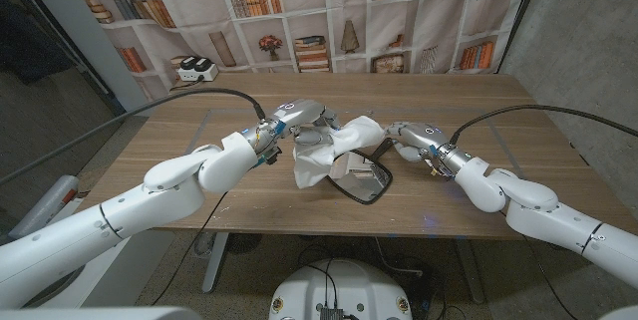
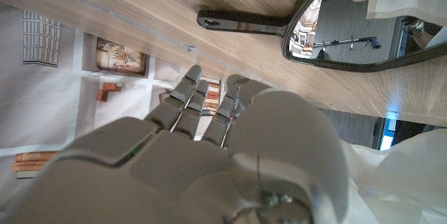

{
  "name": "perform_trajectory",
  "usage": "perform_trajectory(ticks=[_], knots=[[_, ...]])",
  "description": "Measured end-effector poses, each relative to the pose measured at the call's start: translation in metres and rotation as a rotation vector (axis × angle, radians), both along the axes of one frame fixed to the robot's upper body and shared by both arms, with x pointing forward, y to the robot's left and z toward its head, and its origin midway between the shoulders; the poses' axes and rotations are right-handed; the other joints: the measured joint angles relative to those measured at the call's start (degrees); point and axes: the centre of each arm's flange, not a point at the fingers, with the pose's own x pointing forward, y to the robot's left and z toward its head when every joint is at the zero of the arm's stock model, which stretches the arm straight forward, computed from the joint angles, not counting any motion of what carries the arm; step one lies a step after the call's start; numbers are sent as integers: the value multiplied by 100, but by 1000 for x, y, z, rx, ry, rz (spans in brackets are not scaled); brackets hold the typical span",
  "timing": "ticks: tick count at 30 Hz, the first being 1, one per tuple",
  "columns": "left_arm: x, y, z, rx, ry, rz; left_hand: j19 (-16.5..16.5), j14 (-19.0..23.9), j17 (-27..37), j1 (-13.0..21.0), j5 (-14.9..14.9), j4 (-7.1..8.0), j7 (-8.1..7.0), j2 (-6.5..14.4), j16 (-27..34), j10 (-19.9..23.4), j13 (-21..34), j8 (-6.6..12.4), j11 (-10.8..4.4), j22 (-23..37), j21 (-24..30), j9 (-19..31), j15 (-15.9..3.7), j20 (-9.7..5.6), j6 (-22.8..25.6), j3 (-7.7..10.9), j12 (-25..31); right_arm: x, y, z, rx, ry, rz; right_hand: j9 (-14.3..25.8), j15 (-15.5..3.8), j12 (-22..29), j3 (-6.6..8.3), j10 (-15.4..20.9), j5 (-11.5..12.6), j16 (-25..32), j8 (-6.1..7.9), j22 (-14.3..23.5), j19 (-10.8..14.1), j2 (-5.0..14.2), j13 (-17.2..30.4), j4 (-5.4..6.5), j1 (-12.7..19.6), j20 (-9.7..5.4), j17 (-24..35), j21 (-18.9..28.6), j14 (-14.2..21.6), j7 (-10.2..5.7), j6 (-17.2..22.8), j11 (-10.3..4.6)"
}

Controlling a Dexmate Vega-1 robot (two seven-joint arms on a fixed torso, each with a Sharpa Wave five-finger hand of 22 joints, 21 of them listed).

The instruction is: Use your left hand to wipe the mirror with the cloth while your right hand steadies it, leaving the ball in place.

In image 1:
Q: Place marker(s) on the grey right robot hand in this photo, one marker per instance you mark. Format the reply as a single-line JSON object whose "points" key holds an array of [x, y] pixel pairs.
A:
{"points": [[421, 138]]}

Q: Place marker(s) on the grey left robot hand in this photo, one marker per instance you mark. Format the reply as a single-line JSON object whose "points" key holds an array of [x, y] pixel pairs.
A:
{"points": [[306, 110]]}

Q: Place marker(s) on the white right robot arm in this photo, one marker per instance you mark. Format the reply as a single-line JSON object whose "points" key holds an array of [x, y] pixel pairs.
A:
{"points": [[548, 220]]}

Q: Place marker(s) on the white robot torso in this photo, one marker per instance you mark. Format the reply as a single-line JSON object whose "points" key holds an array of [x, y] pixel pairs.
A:
{"points": [[344, 285]]}

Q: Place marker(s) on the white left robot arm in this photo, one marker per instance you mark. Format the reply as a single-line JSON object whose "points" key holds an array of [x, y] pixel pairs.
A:
{"points": [[124, 210]]}

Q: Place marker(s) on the printed bookshelf backdrop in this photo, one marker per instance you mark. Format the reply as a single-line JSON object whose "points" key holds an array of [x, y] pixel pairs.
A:
{"points": [[309, 11]]}

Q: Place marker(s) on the white cloth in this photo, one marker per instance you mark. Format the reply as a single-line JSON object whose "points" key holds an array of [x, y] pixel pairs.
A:
{"points": [[314, 165]]}

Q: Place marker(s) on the grey table leg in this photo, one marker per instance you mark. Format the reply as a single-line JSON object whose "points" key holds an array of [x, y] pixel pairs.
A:
{"points": [[471, 270]]}

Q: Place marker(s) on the black backdrop stand pole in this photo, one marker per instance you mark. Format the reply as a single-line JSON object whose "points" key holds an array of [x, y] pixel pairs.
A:
{"points": [[521, 16]]}

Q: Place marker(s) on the grey cylinder with red mark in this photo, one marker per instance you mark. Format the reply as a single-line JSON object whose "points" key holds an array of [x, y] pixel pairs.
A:
{"points": [[50, 203]]}

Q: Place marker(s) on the white table leg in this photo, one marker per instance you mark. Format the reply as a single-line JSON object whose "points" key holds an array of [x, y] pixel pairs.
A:
{"points": [[215, 265]]}

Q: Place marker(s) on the white power adapter box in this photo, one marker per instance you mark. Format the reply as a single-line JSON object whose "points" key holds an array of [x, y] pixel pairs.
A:
{"points": [[197, 73]]}

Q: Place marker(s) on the black framed hand mirror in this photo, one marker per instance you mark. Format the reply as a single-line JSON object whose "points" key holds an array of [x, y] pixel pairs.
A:
{"points": [[366, 188]]}

